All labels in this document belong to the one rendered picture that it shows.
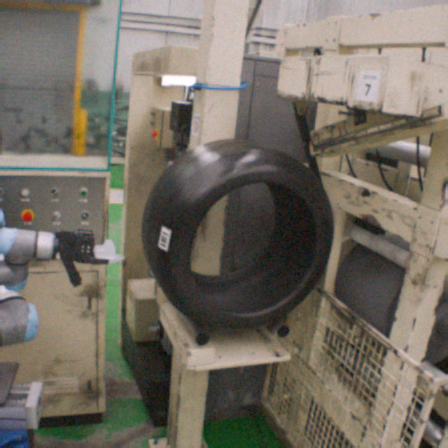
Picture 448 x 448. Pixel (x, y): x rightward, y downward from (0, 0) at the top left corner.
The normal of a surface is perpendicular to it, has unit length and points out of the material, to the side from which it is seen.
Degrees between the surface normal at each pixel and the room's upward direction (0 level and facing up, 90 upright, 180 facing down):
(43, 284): 90
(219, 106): 90
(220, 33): 90
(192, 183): 60
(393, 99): 90
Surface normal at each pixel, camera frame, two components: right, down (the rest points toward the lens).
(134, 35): 0.17, 0.29
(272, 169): 0.37, 0.11
